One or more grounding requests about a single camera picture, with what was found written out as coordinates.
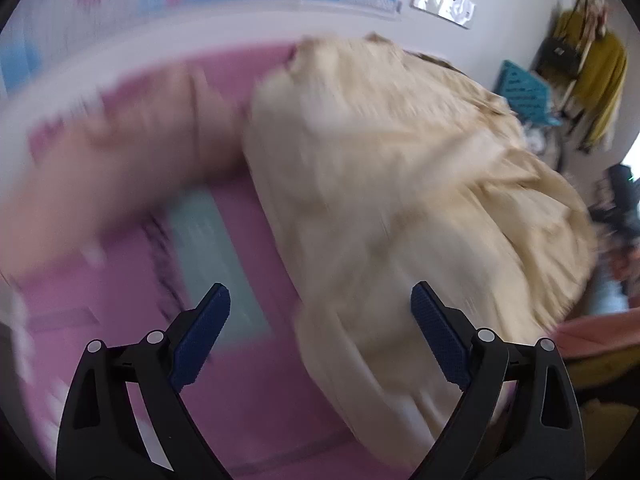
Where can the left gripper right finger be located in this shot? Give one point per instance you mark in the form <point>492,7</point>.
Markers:
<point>517,417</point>

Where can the black hanging bag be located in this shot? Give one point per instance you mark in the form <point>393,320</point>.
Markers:
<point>557,53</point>

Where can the light pink garment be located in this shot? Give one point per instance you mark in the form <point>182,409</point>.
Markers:
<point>108,167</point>

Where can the white wall socket panel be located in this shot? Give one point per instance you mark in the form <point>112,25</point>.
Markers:
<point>458,12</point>

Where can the pink bed sheet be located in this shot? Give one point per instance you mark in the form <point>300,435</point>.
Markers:
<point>199,222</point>

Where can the cream yellow large jacket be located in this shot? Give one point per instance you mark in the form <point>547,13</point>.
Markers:
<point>377,170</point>

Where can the person's right hand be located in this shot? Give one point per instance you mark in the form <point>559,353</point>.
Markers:
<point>624,264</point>

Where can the yellow hanging garment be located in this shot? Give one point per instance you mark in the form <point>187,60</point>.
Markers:
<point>599,90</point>

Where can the teal perforated plastic basket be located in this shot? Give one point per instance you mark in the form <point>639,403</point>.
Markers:
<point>527,94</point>

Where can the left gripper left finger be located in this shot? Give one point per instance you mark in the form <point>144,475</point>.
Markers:
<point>124,417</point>

